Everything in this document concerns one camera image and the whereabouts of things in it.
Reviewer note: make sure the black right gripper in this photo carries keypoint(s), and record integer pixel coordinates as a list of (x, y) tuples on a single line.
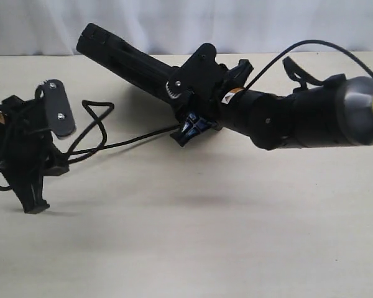
[(193, 86)]

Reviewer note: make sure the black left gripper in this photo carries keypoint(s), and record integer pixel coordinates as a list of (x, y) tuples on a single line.
[(29, 154)]

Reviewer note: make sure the black plastic carrying case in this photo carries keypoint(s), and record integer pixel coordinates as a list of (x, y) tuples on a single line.
[(136, 67)]

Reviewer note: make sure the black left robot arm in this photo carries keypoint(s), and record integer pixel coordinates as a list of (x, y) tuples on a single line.
[(27, 151)]

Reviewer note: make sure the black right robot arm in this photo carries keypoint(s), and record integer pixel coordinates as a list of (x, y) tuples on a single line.
[(332, 112)]

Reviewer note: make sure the white backdrop curtain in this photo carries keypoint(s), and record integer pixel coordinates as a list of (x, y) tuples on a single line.
[(178, 27)]

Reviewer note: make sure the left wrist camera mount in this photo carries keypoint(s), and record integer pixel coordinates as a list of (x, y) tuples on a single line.
[(55, 109)]

